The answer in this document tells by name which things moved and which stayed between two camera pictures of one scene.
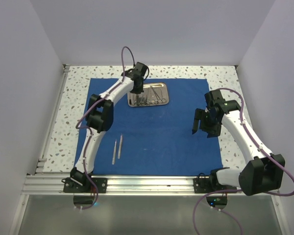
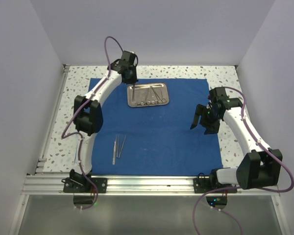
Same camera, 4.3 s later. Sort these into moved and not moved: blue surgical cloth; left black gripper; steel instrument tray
Moved: left black gripper
Not moved: steel instrument tray; blue surgical cloth
